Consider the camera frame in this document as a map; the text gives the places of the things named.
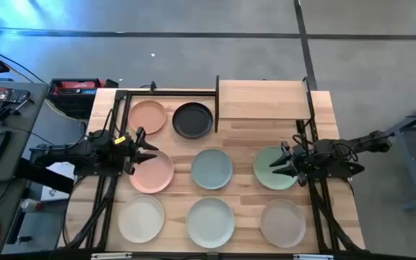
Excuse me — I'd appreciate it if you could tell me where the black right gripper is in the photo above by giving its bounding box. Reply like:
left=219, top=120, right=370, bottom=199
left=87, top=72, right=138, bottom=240
left=269, top=139, right=334, bottom=187

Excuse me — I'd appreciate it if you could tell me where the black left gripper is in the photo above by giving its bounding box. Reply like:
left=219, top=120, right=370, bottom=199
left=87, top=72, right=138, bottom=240
left=112, top=126, right=160, bottom=176

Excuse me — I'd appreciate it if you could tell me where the mint green plate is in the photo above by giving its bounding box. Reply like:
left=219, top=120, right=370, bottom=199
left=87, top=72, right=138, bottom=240
left=253, top=145, right=299, bottom=191

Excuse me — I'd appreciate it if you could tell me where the pink plate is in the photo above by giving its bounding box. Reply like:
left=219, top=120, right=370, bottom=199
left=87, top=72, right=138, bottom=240
left=128, top=149, right=175, bottom=194

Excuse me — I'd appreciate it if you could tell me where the small terracotta plate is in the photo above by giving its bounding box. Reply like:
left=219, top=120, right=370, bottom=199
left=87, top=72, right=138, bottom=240
left=127, top=100, right=168, bottom=135

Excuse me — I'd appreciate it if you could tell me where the taupe plate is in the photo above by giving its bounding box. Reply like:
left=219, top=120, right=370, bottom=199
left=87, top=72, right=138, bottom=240
left=259, top=198, right=307, bottom=249

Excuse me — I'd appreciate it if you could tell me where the black plate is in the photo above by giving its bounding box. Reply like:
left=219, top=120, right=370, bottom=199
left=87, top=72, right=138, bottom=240
left=172, top=102, right=215, bottom=140

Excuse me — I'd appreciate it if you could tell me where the cream white plate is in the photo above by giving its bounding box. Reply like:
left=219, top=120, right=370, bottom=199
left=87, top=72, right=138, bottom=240
left=117, top=194, right=165, bottom=244

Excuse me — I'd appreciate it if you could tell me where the blue-grey plate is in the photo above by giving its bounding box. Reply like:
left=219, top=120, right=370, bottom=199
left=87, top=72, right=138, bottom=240
left=190, top=148, right=234, bottom=191

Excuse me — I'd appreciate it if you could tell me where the pale grey-green plate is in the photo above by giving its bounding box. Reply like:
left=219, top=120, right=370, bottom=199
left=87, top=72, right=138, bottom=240
left=186, top=196, right=236, bottom=249

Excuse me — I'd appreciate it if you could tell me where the wooden shelf with black legs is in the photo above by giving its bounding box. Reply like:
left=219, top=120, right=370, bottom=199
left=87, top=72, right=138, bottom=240
left=214, top=74, right=317, bottom=134

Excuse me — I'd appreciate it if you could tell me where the white cardboard box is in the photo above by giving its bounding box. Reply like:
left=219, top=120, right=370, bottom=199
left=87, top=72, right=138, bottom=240
left=40, top=160, right=76, bottom=202

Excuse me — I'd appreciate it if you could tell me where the red and black toolbox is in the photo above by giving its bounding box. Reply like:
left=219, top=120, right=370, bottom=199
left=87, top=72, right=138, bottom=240
left=47, top=77, right=106, bottom=120

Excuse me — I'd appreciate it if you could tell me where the black desk beam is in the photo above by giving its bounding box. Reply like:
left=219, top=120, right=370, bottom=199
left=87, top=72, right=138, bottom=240
left=14, top=157, right=74, bottom=194

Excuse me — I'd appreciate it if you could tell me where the grey desk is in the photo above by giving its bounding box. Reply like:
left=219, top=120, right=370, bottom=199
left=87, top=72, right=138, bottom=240
left=0, top=79, right=50, bottom=256

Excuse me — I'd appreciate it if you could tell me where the clear plastic bottle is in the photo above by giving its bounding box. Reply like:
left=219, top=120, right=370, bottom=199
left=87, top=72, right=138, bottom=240
left=19, top=198, right=44, bottom=213

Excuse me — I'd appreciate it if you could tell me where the blue-grey table stand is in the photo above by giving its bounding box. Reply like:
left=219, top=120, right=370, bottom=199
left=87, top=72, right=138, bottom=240
left=375, top=94, right=416, bottom=211

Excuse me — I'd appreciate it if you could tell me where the black clip tool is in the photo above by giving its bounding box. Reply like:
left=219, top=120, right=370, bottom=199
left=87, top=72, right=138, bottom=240
left=0, top=99, right=29, bottom=122

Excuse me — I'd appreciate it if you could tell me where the red and black phone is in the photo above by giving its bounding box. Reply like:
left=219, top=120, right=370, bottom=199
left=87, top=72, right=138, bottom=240
left=0, top=87, right=31, bottom=105

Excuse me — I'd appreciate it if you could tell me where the black aluminium extrusion frame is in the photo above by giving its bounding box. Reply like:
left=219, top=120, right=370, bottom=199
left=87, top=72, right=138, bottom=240
left=58, top=89, right=218, bottom=251
left=296, top=118, right=366, bottom=253

